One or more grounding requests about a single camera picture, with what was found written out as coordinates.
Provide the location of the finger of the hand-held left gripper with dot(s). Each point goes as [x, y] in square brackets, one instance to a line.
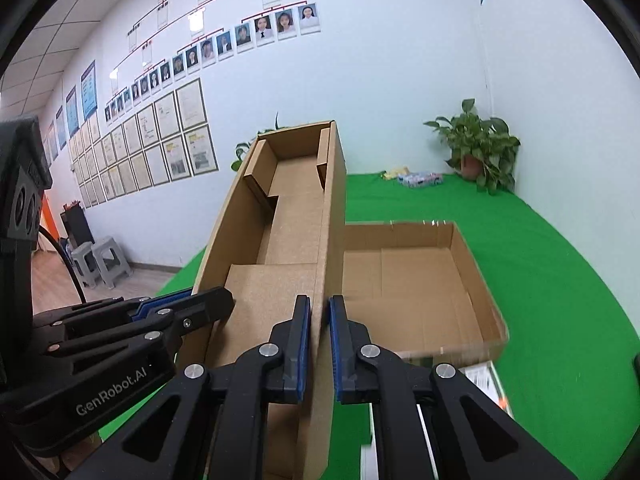
[200, 310]
[160, 304]

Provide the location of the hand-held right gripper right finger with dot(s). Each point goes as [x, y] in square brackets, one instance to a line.
[337, 355]

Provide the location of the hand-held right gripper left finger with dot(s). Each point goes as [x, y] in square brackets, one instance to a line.
[301, 355]

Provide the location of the wide brown cardboard box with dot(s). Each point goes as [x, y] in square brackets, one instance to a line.
[400, 285]

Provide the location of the narrow brown cardboard box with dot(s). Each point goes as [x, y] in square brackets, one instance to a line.
[295, 210]

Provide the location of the long white green box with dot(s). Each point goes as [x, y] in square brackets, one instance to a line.
[480, 379]

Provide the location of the grey plastic stool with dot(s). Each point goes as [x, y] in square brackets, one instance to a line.
[112, 260]
[84, 262]

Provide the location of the black cabinet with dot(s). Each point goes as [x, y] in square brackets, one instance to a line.
[76, 227]

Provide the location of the orange panel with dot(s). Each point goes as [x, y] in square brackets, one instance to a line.
[50, 225]

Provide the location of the green leafy plant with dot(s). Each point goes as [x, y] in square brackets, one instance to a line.
[241, 152]

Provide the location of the yellow packet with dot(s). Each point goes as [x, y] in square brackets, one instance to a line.
[392, 172]

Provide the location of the green table cloth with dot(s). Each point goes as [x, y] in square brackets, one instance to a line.
[550, 285]

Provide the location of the potted plant with terracotta pot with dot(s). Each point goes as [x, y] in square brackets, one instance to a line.
[475, 142]

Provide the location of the row of portrait photos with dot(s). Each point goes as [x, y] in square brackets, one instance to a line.
[240, 35]

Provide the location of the wall of framed certificates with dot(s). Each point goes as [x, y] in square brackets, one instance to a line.
[150, 155]

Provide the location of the blue wall poster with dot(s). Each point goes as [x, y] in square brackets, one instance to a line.
[88, 90]
[60, 127]
[72, 109]

